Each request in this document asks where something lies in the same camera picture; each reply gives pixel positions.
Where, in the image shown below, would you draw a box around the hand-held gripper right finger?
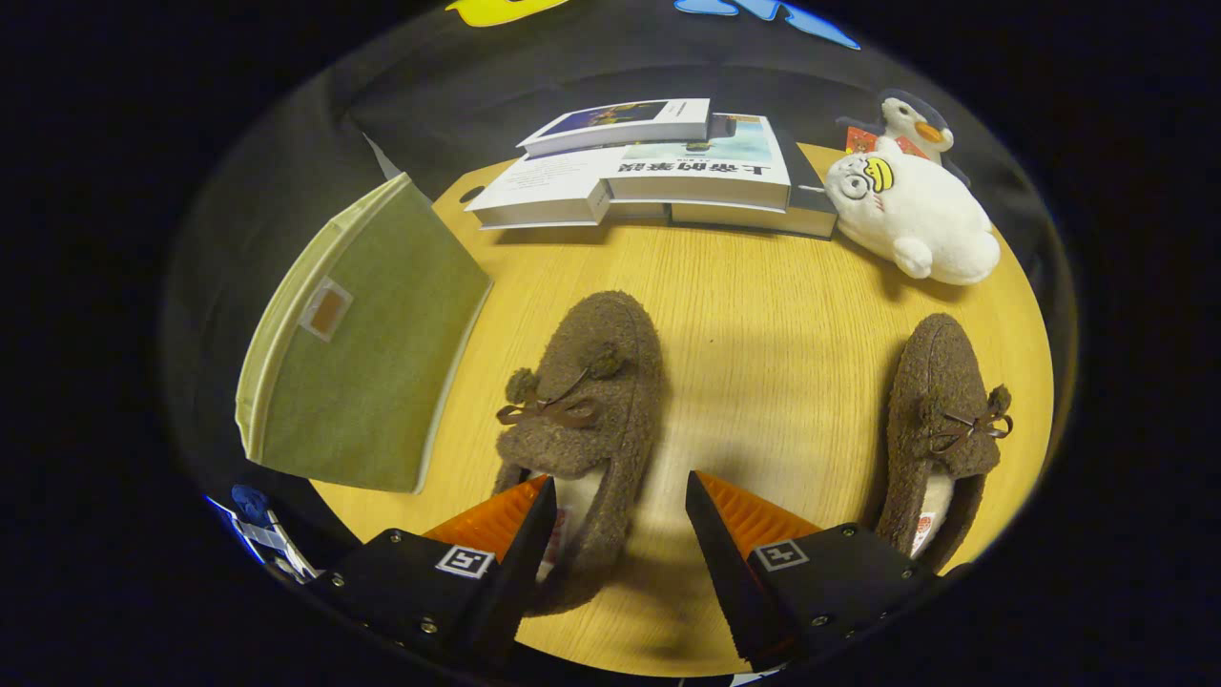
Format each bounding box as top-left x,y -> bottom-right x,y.
685,469 -> 941,674

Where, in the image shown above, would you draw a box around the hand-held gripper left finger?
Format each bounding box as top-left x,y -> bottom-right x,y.
305,474 -> 559,669

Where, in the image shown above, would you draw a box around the brown fuzzy shoe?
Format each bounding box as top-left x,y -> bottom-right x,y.
873,313 -> 1014,573
491,290 -> 666,618

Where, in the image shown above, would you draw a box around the green fabric storage box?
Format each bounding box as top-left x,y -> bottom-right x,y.
234,172 -> 495,495

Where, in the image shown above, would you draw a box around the printed paper sheets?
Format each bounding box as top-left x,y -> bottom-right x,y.
205,494 -> 321,585

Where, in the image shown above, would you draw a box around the blue crumpled object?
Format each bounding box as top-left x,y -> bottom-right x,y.
231,484 -> 278,531

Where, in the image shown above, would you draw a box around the dark covered book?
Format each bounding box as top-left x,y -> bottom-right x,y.
671,129 -> 838,239

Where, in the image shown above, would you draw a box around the white text-covered book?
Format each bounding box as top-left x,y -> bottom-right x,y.
465,143 -> 669,231

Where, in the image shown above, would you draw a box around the white seal plush toy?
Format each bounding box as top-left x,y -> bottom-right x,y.
823,136 -> 1003,287

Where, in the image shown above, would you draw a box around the book with blue picture cover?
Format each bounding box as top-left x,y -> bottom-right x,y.
516,97 -> 714,159

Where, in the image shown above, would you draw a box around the penguin plush toy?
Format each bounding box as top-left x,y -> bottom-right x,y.
836,88 -> 972,187

